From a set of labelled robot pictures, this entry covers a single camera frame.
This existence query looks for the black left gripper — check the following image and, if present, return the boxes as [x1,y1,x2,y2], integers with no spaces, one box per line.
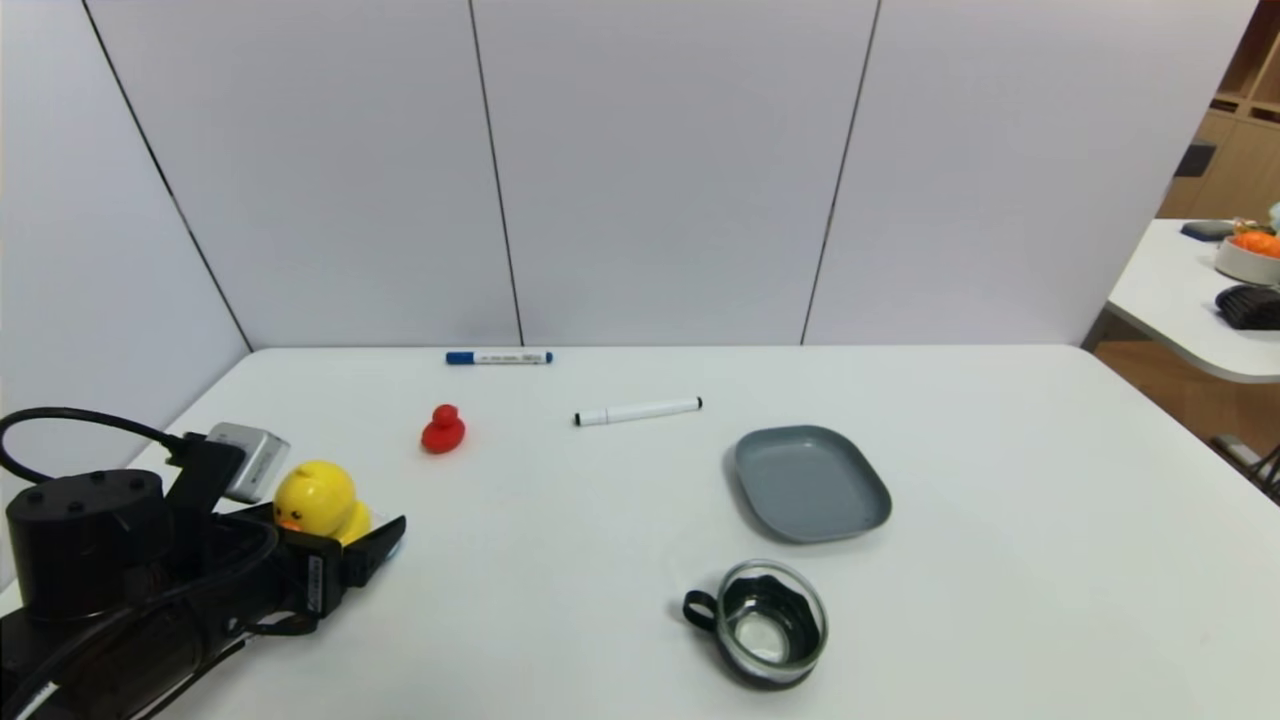
[200,501,407,638]

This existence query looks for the yellow duck toy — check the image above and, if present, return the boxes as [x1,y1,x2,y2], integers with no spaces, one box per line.
[273,459,374,547]

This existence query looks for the grey rounded rectangular dish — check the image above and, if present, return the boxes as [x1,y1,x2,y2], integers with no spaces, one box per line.
[734,425,893,545]

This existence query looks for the black ribbed object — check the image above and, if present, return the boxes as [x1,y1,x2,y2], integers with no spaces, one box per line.
[1214,285,1280,332]

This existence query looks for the small red rubber duck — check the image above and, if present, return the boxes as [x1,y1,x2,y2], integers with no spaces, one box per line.
[421,404,467,455]

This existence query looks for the white marker with black cap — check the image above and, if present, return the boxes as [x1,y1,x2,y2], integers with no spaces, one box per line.
[573,397,704,428]

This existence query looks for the white side table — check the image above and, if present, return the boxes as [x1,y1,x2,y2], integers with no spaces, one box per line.
[1104,219,1280,385]

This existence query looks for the black and grey chair base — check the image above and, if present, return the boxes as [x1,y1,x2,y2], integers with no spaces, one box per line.
[1210,434,1280,501]

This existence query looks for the white bowl with orange items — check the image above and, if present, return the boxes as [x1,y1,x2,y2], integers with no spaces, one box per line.
[1213,228,1280,287]

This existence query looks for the wooden shelf cabinet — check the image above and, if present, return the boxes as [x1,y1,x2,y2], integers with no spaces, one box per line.
[1157,0,1280,223]

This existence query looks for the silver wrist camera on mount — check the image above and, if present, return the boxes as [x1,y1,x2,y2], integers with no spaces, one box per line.
[166,422,292,523]

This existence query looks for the black camera cable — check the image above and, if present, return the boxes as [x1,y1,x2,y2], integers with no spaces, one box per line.
[0,406,189,485]

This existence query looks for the glass cup with black handle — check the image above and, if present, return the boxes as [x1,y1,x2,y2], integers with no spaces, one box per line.
[683,559,829,690]

